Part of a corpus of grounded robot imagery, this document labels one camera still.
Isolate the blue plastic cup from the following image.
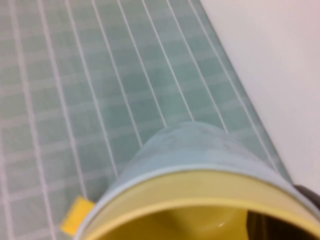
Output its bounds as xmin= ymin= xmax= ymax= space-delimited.
xmin=74 ymin=121 xmax=320 ymax=240

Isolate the yellow plastic cup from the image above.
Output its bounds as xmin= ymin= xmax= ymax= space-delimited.
xmin=94 ymin=169 xmax=320 ymax=240

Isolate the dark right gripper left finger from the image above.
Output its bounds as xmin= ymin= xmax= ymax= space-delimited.
xmin=246 ymin=210 xmax=320 ymax=240

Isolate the green checkered tablecloth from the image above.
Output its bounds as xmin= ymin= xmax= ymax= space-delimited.
xmin=0 ymin=0 xmax=293 ymax=240

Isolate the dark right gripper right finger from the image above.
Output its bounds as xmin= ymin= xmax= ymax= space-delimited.
xmin=293 ymin=184 xmax=320 ymax=201

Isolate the yellow foam cube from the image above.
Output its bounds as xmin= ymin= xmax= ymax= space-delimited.
xmin=60 ymin=196 xmax=96 ymax=236

